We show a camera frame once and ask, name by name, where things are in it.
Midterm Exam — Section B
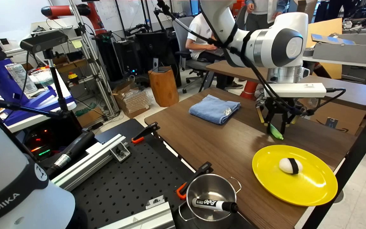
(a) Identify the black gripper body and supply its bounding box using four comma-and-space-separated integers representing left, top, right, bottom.
265, 98, 304, 115

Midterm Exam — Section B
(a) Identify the white Franka robot base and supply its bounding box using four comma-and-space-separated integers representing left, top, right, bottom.
0, 128, 75, 229

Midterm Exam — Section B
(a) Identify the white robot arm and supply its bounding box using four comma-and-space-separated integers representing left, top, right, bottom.
200, 0, 309, 133

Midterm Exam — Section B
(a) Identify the red robot arm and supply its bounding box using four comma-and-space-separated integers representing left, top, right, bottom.
41, 0, 107, 35

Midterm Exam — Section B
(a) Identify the white and black sushi toy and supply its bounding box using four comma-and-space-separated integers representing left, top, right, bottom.
280, 157, 302, 174

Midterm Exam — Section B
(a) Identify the folded blue cloth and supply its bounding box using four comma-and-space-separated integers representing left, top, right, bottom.
189, 94, 241, 124

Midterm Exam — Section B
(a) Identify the yellow plate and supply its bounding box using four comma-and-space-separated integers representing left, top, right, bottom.
251, 145, 339, 206

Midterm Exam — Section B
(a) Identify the wooden shelf board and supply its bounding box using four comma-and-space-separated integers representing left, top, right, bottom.
206, 61, 366, 108

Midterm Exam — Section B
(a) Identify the small steel pot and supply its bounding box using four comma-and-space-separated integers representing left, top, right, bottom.
178, 173, 243, 222

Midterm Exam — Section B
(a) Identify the black marker in pot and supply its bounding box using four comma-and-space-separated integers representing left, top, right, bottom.
192, 198, 239, 212

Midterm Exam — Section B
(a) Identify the seated person white shirt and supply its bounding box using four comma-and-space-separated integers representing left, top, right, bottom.
186, 12, 225, 62

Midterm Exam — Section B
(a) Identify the black perforated breadboard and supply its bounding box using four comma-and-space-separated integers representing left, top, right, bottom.
70, 118, 252, 229

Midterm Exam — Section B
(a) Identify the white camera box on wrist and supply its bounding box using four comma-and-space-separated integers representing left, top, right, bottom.
264, 82, 327, 98

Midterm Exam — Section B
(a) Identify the orange handled clamp near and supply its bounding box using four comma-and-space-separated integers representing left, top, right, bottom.
176, 161, 214, 199

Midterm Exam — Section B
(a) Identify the orange handled clamp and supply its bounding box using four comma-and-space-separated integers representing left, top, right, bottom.
131, 122, 159, 145
176, 161, 214, 199

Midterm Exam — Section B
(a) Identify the orange handled clamp far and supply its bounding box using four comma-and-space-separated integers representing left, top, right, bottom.
131, 122, 159, 145

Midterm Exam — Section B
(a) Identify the metal wire shelf rack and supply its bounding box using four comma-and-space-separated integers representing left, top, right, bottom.
69, 0, 120, 119

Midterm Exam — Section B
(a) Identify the aluminium extrusion rail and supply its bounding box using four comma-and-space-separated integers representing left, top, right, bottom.
53, 133, 131, 191

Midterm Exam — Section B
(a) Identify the black camera on tripod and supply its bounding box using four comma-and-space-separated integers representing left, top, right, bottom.
20, 30, 69, 114

